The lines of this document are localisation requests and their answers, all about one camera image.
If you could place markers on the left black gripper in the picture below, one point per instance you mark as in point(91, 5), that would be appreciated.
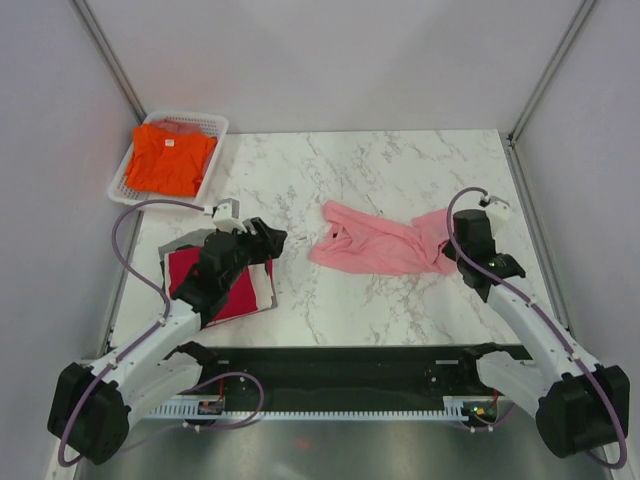
point(267, 244)

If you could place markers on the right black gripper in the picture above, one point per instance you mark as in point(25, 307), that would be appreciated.
point(448, 251)

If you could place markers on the pink t shirt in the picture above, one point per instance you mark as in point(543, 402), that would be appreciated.
point(358, 243)

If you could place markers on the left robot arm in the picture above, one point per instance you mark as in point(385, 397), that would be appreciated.
point(95, 405)

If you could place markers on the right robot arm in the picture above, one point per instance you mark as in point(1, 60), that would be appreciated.
point(577, 403)

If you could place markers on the folded white t shirt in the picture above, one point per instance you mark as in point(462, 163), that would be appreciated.
point(261, 276)

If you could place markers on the folded red t shirt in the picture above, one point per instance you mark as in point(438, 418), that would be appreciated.
point(242, 298)

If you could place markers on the white plastic basket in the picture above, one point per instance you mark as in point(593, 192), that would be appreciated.
point(211, 125)

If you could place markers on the orange t shirt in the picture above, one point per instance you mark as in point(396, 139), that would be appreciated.
point(168, 163)

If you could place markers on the dark pink shirt in basket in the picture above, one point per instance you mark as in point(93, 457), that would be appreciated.
point(177, 127)

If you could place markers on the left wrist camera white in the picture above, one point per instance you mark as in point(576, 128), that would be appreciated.
point(226, 216)

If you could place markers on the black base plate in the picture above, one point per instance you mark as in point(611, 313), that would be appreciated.
point(344, 378)

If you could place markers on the white slotted cable duct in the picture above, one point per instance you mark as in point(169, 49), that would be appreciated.
point(189, 408)

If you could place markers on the right aluminium frame post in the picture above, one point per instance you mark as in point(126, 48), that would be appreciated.
point(567, 41)

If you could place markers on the aluminium frame post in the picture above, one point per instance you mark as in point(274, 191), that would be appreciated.
point(99, 39)
point(567, 41)

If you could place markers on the left aluminium frame post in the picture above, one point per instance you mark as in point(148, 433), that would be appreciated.
point(99, 39)

